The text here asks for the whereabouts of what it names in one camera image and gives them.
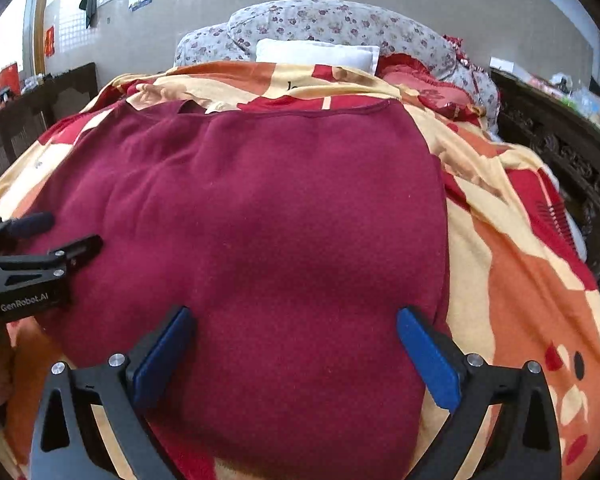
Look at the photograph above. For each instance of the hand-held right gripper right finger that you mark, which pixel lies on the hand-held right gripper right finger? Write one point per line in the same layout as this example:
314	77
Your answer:
427	360

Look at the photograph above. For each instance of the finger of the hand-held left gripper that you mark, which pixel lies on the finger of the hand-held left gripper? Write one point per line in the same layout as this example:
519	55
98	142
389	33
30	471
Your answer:
30	224
75	250

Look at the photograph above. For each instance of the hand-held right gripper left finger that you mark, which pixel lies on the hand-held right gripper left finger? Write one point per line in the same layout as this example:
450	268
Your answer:
162	360

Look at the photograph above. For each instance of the maroon sweater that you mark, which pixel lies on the maroon sweater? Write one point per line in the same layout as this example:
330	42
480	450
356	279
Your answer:
280	235

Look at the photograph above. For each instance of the red orange printed blanket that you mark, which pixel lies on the red orange printed blanket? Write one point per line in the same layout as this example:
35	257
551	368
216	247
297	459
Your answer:
520	285

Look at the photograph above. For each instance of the dark wooden cabinet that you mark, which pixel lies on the dark wooden cabinet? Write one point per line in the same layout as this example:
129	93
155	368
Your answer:
35	105

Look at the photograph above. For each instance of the large red poster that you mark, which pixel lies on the large red poster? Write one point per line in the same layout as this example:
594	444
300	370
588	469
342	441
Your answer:
2	85

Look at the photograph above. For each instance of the dark hanging cloth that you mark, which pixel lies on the dark hanging cloth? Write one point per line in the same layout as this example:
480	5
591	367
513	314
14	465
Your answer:
89	0

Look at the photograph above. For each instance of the carved dark wooden sideboard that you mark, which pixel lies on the carved dark wooden sideboard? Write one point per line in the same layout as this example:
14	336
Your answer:
565	150

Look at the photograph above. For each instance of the red ruffled pillow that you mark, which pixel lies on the red ruffled pillow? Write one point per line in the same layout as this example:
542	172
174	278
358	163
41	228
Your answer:
420	80

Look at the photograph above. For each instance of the white pillow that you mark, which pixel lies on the white pillow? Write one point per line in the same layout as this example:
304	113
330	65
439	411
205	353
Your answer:
315	52

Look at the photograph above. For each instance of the grey floral quilt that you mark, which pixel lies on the grey floral quilt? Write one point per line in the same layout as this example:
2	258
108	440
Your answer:
330	20

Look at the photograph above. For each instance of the small red wall poster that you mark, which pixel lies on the small red wall poster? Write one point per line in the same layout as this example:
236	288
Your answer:
50	41

